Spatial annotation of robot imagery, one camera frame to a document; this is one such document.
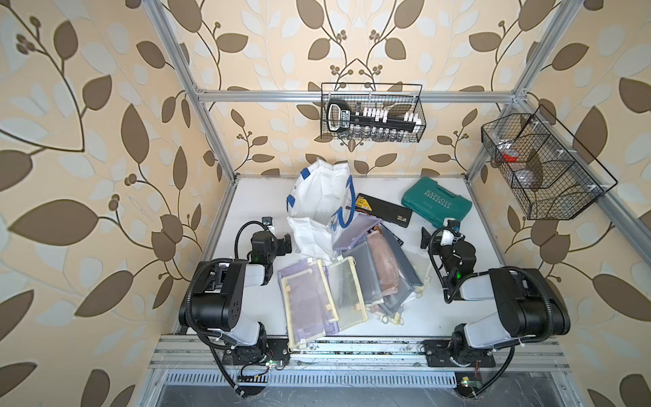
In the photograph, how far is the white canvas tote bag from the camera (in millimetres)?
839

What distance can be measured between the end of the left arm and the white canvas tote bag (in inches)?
2.8

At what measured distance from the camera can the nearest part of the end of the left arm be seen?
0.75 meters
